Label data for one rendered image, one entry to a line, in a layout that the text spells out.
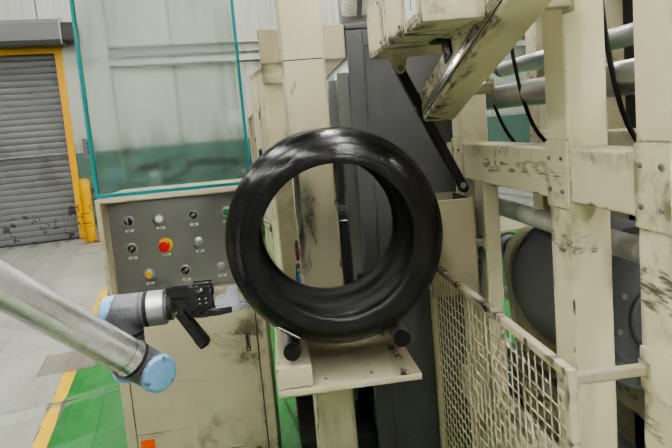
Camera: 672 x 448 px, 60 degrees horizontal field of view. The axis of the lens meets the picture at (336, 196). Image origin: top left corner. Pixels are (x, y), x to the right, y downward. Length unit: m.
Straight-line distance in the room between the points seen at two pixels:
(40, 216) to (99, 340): 9.28
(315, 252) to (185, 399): 0.83
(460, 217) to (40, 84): 9.31
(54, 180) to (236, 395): 8.54
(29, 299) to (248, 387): 1.15
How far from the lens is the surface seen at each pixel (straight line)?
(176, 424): 2.39
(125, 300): 1.59
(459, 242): 1.84
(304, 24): 1.81
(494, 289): 1.93
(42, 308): 1.37
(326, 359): 1.71
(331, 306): 1.74
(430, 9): 1.23
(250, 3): 10.81
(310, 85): 1.79
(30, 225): 10.74
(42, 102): 10.60
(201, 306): 1.57
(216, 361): 2.28
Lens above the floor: 1.44
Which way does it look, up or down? 7 degrees down
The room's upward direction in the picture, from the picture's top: 5 degrees counter-clockwise
